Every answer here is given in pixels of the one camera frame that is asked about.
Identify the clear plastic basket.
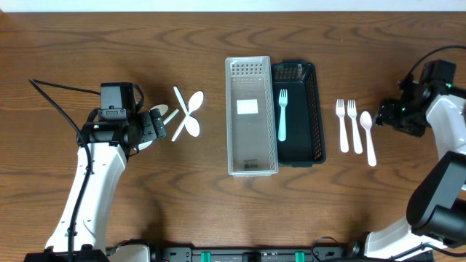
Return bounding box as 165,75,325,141
225,56,279,177

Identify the white plastic spoon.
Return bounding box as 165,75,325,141
151,104,168,116
138,109,179,151

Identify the white spoon crossed bowl up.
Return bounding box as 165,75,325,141
170,90,205,143

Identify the white plastic fork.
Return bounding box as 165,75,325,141
347,100,363,154
336,99,349,153

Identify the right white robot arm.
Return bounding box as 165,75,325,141
349,60,465,261

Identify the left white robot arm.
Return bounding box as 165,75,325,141
45,109,166,253

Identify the black plastic basket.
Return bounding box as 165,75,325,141
272,59,326,167

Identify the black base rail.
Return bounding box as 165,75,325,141
23,238,434,262

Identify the pale pink plastic spoon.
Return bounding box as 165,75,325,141
360,111,377,167

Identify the light blue plastic fork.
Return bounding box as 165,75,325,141
277,89,288,142

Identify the white spoon crossed bowl down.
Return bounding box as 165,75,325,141
173,85,201,138

